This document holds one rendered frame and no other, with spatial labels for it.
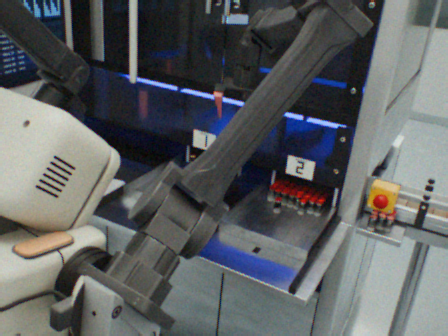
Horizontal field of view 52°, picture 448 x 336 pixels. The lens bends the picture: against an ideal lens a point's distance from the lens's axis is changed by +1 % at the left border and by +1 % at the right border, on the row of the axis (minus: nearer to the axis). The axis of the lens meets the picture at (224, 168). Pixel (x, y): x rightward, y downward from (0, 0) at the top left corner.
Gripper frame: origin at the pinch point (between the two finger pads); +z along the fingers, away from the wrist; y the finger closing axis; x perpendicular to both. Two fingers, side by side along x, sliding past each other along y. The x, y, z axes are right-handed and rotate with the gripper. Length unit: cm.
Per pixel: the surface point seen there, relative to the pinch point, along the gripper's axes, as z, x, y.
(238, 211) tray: 32.6, -3.8, -4.5
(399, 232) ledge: 31, -3, -53
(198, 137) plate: 22.2, -28.0, 11.5
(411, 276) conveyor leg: 50, -6, -64
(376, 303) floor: 125, -68, -89
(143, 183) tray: 35.8, -16.2, 27.1
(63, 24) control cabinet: -4, -43, 61
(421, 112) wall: 149, -414, -226
